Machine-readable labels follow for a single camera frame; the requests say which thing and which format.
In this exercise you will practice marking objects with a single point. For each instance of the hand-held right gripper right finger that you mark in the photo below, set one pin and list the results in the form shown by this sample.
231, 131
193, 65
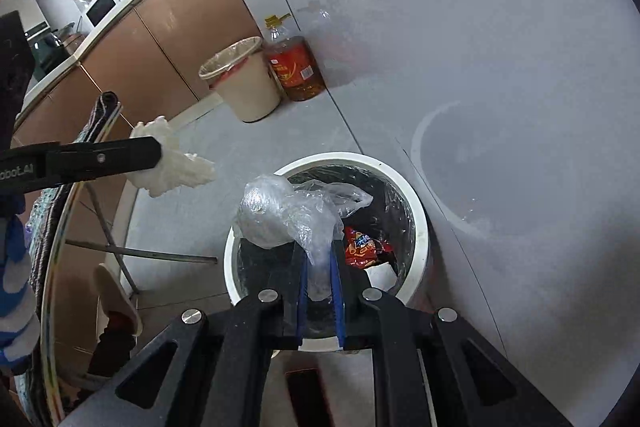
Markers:
337, 302

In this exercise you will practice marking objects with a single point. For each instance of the red snack wrapper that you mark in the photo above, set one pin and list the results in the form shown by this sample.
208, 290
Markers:
362, 249

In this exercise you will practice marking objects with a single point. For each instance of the green kitchen appliance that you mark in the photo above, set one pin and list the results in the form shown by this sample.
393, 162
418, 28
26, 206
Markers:
47, 52

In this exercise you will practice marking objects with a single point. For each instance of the beige waste bin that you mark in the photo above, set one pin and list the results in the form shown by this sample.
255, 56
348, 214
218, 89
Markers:
250, 87

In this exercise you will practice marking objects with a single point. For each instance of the white trash can black liner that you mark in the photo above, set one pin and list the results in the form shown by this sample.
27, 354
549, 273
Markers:
390, 212

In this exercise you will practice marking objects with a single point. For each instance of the white microwave oven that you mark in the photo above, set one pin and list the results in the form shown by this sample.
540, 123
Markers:
100, 8

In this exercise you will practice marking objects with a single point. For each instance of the zigzag patterned tablecloth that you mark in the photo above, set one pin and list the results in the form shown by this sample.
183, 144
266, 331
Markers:
102, 117

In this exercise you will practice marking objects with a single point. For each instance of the large cooking oil bottle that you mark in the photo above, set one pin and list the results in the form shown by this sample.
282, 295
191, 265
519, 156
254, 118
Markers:
295, 67

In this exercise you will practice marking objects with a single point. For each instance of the round glass table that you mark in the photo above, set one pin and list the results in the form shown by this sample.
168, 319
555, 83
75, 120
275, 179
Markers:
150, 254

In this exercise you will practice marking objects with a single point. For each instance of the white tissue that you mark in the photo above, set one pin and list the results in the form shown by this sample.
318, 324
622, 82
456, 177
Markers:
382, 277
175, 172

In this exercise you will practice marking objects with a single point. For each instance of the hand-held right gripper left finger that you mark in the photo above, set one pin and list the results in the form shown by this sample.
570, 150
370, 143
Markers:
301, 297

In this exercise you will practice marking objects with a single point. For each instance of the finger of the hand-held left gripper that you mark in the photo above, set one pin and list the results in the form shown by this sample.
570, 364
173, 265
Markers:
115, 157

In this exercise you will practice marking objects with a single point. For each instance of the brown base cabinets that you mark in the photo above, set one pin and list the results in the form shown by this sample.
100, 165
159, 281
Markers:
165, 22

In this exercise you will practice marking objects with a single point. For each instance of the clear plastic bag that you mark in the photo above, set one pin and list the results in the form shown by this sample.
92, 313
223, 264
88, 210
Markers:
270, 217

